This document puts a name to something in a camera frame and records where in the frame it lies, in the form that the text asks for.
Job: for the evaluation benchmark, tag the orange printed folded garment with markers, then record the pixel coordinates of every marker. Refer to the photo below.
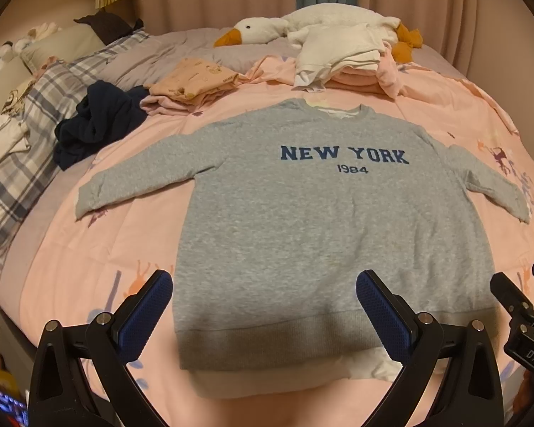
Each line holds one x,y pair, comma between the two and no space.
194,79

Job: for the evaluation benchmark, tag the plaid pillow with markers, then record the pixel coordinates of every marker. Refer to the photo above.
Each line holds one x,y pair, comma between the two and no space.
24,176

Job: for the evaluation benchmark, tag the navy crumpled garment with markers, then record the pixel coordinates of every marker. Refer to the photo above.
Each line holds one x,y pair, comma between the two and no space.
104,116

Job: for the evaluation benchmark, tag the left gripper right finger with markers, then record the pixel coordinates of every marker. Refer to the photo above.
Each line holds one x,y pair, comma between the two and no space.
470,393

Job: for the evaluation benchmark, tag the pink printed duvet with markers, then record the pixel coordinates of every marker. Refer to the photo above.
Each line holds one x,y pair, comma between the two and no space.
86,265

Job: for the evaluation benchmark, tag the grey New York sweatshirt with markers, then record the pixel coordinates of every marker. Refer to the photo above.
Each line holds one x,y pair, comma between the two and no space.
290,204

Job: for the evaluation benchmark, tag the grey lilac blanket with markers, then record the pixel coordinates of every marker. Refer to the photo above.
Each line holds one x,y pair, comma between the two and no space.
153,59

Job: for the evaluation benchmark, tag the white folded garment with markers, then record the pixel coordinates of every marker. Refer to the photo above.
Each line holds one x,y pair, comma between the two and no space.
327,50

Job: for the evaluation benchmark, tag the white printed garment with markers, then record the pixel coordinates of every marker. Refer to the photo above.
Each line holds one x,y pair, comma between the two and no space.
13,136

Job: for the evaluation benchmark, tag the pink folded garment pile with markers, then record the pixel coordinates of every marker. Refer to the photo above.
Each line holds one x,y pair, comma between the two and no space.
385,80

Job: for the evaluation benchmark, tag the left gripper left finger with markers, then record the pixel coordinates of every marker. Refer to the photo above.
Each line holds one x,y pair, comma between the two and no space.
60,393

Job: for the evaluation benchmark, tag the small plush toys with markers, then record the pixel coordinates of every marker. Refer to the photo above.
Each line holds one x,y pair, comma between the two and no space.
9,50

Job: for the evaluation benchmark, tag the beige pillow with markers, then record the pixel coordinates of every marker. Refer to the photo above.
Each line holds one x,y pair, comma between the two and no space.
67,45

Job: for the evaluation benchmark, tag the white goose plush toy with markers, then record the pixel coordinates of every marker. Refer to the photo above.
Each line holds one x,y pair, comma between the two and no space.
296,25

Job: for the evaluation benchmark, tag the dark brown cushion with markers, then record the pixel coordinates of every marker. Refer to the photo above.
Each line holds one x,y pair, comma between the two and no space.
109,27

